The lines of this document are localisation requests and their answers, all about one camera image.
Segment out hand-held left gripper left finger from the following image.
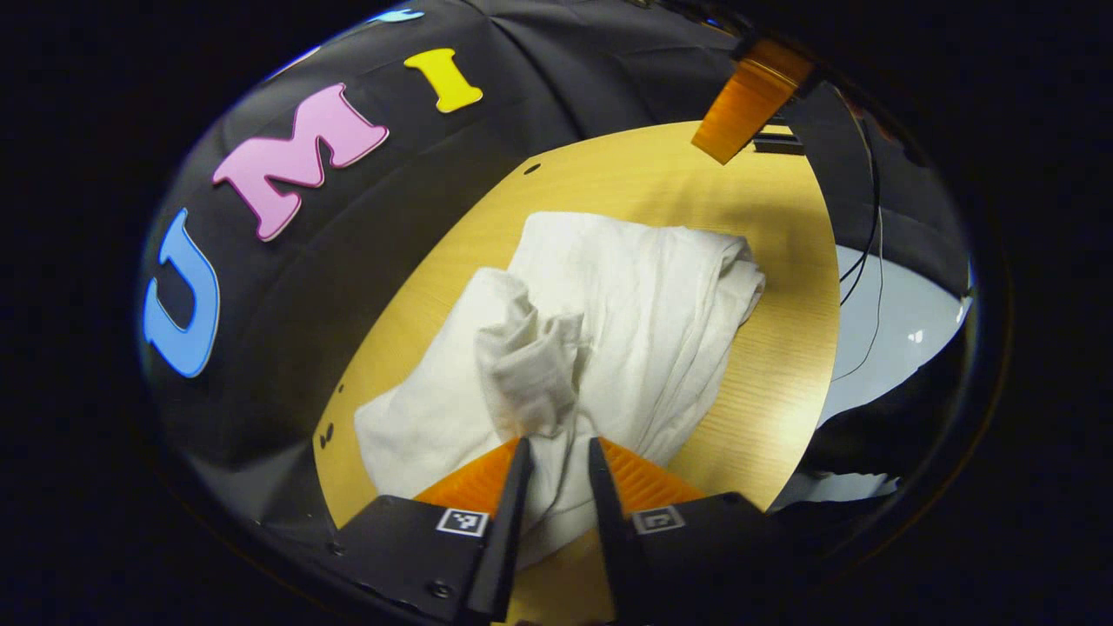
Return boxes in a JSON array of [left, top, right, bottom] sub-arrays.
[[335, 436, 534, 625]]

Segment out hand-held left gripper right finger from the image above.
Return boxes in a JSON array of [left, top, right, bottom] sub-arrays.
[[588, 436, 770, 626]]

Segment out white jeans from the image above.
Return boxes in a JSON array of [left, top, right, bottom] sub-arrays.
[[354, 211, 767, 570]]

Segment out black backdrop cloth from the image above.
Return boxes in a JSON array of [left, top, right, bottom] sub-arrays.
[[137, 0, 975, 531]]

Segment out black table bracket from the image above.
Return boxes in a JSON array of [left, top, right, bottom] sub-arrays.
[[752, 130, 805, 157]]

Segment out thin black cable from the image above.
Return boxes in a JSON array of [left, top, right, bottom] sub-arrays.
[[837, 113, 881, 286], [830, 204, 886, 383]]

